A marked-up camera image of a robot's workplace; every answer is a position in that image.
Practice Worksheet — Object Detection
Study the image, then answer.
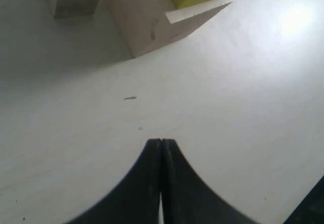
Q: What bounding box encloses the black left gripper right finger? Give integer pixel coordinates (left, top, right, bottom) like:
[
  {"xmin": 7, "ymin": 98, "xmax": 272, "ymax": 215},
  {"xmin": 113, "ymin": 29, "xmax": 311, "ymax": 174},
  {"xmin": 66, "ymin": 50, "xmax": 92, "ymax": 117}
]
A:
[{"xmin": 160, "ymin": 139, "xmax": 255, "ymax": 223}]

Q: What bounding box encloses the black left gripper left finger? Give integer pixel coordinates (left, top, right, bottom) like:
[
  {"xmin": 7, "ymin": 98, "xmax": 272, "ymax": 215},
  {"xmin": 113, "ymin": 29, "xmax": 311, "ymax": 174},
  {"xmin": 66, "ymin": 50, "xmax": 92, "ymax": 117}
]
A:
[{"xmin": 69, "ymin": 139, "xmax": 162, "ymax": 223}]

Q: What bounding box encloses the large wooden cube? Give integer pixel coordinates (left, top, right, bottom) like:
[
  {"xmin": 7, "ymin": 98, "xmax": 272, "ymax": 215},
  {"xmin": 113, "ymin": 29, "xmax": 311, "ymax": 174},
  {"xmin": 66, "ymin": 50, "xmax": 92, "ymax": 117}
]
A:
[{"xmin": 106, "ymin": 0, "xmax": 231, "ymax": 57}]

